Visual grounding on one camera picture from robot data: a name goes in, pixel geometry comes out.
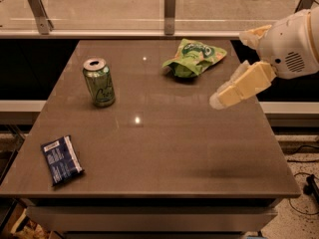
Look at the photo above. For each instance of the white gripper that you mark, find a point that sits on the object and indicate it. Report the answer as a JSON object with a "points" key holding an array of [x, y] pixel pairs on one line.
{"points": [[286, 44]]}

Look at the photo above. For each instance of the green soda can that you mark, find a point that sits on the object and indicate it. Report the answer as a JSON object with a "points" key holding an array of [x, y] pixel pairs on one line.
{"points": [[98, 78]]}

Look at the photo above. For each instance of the green chip bag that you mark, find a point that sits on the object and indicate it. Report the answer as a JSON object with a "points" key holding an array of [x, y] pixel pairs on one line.
{"points": [[192, 58]]}

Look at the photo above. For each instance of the glass railing panel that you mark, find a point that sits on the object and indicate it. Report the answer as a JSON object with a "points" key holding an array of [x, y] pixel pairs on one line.
{"points": [[137, 15]]}

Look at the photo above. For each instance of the blue snack packet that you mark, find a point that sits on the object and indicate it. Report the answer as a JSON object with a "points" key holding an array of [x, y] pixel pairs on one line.
{"points": [[62, 160]]}

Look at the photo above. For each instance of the grey table drawer front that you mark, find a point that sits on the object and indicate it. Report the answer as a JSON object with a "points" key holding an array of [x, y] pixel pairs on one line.
{"points": [[152, 219]]}

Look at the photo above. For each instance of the right metal railing bracket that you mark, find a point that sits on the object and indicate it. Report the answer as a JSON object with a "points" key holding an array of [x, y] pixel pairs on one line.
{"points": [[304, 4]]}

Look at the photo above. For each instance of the metal railing bracket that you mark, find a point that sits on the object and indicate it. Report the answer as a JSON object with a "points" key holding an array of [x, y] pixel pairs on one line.
{"points": [[304, 4], [169, 16], [43, 23]]}

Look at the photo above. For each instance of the middle metal railing bracket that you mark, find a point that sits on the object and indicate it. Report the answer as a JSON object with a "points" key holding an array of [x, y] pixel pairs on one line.
{"points": [[169, 16]]}

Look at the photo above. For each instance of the left metal railing bracket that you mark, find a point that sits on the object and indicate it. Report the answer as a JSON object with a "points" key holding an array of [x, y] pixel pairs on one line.
{"points": [[43, 23]]}

